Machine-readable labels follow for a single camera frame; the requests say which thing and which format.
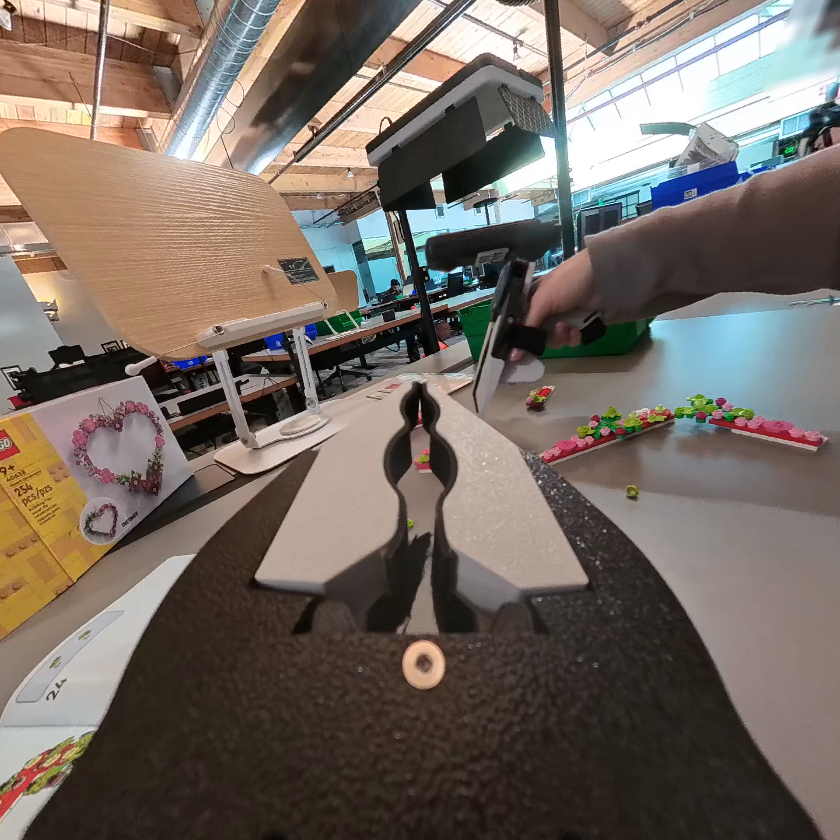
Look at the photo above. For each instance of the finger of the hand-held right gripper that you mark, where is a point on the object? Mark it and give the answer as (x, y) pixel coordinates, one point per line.
(502, 289)
(491, 367)

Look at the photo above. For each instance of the blue plastic bin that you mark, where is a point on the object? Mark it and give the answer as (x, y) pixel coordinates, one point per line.
(702, 184)

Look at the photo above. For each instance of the grey metal pipe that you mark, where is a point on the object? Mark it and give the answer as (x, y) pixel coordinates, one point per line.
(100, 65)

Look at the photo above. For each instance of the pink red lego piece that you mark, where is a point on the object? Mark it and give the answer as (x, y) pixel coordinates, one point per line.
(423, 461)

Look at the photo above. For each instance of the overhead light panel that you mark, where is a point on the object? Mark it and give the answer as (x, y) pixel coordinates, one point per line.
(459, 124)

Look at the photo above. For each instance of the long red lego flower strip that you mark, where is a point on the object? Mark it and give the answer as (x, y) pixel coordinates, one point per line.
(604, 438)

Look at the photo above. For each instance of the large green plastic bin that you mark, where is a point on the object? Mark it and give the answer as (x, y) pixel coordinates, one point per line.
(604, 338)

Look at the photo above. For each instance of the lego instruction booklet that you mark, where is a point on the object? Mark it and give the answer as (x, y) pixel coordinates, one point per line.
(98, 630)

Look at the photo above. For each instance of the person's right hand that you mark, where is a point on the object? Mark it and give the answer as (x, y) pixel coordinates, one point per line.
(564, 295)

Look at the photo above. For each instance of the yellow white lego box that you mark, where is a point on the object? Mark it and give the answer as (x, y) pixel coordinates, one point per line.
(59, 499)

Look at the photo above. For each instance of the black light stand pole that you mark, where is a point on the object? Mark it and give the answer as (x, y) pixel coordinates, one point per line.
(420, 289)

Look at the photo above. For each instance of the tall black pole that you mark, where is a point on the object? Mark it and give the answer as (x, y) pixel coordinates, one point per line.
(558, 131)

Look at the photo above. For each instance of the flat printed leaflet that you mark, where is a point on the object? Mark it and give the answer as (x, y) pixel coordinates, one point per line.
(453, 384)

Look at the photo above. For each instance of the wooden book stand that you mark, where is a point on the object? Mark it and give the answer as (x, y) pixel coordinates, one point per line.
(151, 243)

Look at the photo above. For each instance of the small green plastic bin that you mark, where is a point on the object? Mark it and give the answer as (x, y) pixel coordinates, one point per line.
(338, 323)

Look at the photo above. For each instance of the red angled lego flower assembly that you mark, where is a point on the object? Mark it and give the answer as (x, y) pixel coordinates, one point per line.
(539, 397)

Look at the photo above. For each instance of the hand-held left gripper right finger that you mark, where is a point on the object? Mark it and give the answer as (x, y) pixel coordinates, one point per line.
(505, 512)

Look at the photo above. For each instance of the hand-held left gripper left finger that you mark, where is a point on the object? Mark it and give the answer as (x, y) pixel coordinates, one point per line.
(341, 505)

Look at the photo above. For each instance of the person's right forearm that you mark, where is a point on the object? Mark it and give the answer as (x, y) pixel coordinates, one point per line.
(722, 243)

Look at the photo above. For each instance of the silver ventilation duct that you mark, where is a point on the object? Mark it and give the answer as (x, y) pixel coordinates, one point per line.
(223, 65)

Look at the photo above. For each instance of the red lego strip green flowers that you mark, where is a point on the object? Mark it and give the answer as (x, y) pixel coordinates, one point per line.
(774, 430)

